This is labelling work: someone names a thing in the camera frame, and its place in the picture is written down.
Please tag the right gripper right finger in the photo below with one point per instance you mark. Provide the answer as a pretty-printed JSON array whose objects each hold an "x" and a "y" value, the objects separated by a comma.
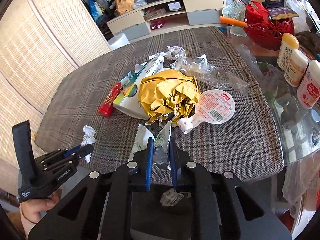
[{"x": 222, "y": 206}]

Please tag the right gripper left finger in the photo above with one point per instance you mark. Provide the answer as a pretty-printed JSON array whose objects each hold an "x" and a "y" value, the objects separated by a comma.
[{"x": 99, "y": 206}]

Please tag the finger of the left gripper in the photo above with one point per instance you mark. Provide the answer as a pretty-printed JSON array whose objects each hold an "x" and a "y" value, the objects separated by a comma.
[
  {"x": 70, "y": 151},
  {"x": 81, "y": 153}
]

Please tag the small white paper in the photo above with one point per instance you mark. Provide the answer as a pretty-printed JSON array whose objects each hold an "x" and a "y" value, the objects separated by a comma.
[{"x": 88, "y": 138}]

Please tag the red Skittles tube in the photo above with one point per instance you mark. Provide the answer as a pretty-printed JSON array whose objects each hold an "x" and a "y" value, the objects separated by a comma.
[{"x": 107, "y": 107}]

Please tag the white medicine box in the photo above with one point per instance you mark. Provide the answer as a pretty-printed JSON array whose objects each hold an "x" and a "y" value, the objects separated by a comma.
[{"x": 127, "y": 100}]

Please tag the grey foil wrapper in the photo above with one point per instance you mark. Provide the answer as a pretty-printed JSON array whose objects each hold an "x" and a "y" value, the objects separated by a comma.
[{"x": 161, "y": 145}]

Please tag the round pink-printed lid film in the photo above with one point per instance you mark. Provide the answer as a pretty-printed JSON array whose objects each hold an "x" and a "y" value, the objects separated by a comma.
[{"x": 215, "y": 106}]

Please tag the yellow foil bag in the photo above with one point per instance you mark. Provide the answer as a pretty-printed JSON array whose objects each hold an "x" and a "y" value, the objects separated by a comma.
[{"x": 168, "y": 92}]

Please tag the clear plastic wrap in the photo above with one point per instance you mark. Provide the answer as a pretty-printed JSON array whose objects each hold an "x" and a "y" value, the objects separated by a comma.
[{"x": 209, "y": 74}]

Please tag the beige paper packet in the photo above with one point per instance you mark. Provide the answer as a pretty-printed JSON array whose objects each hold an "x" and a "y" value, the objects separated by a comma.
[{"x": 171, "y": 197}]

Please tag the blue white paper scrap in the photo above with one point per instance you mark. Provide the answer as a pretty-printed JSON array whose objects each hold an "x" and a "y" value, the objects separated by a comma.
[{"x": 172, "y": 54}]

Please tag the black trash bin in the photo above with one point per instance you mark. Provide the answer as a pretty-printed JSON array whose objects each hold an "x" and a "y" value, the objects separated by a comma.
[{"x": 191, "y": 218}]

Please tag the person's left hand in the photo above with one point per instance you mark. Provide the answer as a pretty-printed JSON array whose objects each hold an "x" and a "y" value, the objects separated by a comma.
[{"x": 30, "y": 210}]

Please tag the white stool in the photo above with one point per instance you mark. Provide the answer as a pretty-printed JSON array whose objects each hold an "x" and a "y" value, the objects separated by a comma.
[{"x": 118, "y": 41}]

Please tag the bamboo folding screen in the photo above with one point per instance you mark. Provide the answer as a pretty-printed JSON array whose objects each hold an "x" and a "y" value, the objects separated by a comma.
[{"x": 42, "y": 41}]

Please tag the pink label white bottle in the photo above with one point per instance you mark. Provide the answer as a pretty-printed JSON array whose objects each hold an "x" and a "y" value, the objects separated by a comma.
[{"x": 308, "y": 90}]

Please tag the yellow plush toy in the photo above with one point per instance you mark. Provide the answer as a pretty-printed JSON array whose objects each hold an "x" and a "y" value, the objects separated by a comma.
[{"x": 124, "y": 6}]

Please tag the white cap cream bottle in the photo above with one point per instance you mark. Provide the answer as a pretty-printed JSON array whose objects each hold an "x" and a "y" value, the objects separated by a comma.
[{"x": 296, "y": 68}]

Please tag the yellow cap white bottle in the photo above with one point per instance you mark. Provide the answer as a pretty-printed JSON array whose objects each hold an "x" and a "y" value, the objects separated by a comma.
[{"x": 289, "y": 43}]

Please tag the red plastic basket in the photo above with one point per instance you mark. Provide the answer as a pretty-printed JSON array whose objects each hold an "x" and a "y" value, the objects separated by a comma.
[{"x": 264, "y": 31}]

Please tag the beige TV cabinet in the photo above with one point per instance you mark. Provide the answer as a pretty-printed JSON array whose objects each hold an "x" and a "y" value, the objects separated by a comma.
[{"x": 166, "y": 16}]

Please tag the purple clay book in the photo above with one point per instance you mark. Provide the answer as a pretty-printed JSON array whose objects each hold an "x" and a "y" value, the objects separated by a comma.
[{"x": 282, "y": 13}]

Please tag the orange handled tool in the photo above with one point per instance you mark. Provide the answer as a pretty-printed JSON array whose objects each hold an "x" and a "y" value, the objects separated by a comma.
[{"x": 233, "y": 22}]

